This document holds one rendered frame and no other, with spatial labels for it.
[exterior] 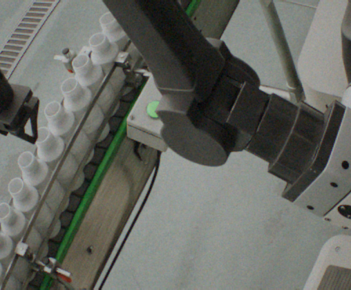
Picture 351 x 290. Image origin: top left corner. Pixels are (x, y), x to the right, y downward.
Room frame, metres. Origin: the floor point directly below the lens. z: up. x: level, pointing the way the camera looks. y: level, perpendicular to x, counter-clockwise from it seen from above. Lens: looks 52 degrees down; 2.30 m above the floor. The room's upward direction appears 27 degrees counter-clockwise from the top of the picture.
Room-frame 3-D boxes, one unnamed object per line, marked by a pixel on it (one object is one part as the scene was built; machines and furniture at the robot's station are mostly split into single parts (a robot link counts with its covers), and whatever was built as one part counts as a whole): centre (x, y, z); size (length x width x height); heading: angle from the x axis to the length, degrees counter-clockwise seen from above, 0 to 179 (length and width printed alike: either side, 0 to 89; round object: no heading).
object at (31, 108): (0.84, 0.19, 1.44); 0.07 x 0.07 x 0.09; 43
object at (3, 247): (0.89, 0.39, 1.08); 0.06 x 0.06 x 0.17
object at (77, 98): (1.12, 0.13, 1.08); 0.06 x 0.06 x 0.17
